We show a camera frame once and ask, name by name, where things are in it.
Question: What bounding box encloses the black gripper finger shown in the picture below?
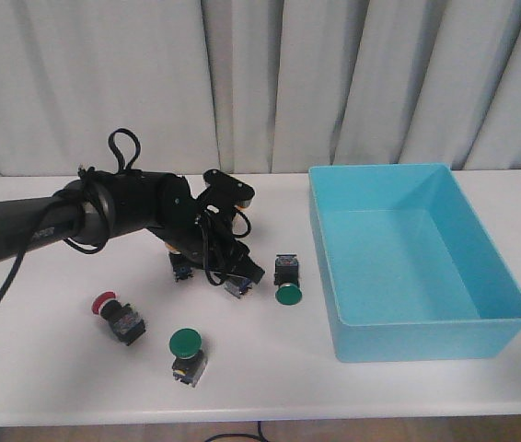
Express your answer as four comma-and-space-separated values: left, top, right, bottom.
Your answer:
239, 257, 265, 283

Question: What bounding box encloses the green push button upright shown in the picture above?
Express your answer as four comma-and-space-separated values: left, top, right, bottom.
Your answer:
168, 328, 207, 388

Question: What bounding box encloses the green push button lying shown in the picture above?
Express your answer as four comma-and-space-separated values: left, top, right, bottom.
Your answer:
273, 254, 303, 306

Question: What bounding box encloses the red push button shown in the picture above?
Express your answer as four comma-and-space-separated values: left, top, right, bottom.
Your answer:
224, 276, 253, 298
91, 291, 146, 346

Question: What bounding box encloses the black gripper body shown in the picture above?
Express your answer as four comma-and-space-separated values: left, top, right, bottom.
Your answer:
149, 202, 251, 272

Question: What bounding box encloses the light blue plastic box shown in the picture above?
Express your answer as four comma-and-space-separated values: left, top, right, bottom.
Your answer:
308, 164, 521, 363

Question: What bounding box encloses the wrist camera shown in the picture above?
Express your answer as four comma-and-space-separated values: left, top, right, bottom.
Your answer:
203, 169, 255, 208

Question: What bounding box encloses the black floor cable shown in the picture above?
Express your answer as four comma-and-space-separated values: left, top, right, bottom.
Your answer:
204, 421, 266, 442

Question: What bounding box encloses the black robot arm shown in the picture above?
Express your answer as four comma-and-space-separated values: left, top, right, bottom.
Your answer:
0, 169, 264, 283

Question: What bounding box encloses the white pleated curtain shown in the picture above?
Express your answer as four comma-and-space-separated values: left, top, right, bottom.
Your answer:
0, 1, 521, 176

